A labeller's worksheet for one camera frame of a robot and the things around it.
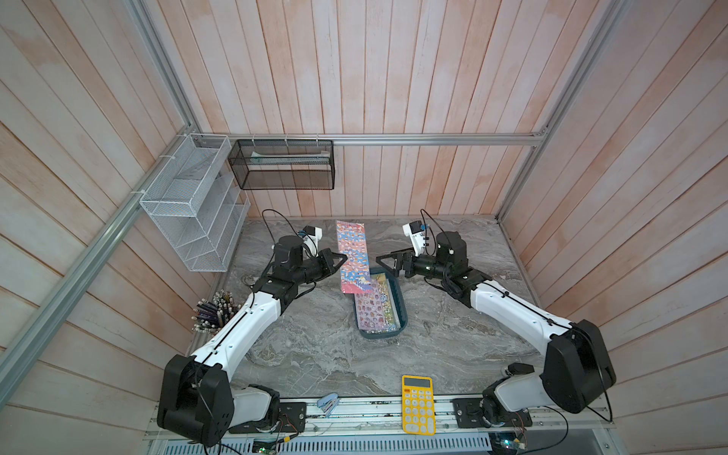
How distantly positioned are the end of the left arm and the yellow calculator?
0.40 metres

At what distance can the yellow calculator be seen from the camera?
0.73 meters

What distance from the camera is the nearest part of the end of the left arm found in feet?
2.02
